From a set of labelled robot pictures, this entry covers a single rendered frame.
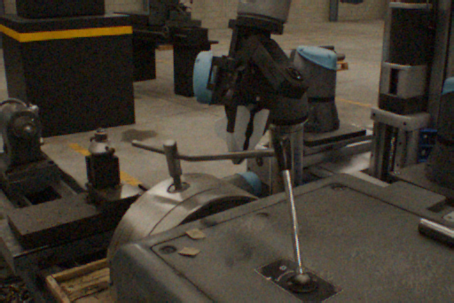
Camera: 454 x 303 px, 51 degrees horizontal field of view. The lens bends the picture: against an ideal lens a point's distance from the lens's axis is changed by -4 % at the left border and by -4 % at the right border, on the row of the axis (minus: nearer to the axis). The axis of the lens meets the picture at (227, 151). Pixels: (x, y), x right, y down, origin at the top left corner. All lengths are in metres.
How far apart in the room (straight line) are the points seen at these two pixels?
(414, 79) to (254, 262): 0.84
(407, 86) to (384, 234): 0.68
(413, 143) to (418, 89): 0.14
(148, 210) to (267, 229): 0.24
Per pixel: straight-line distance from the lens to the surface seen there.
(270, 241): 0.64
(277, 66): 0.65
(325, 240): 0.65
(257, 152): 0.68
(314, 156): 1.44
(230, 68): 0.71
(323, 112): 1.42
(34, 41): 5.40
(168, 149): 0.81
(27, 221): 1.41
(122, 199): 1.35
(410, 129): 1.30
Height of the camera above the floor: 1.57
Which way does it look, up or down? 19 degrees down
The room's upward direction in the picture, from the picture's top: straight up
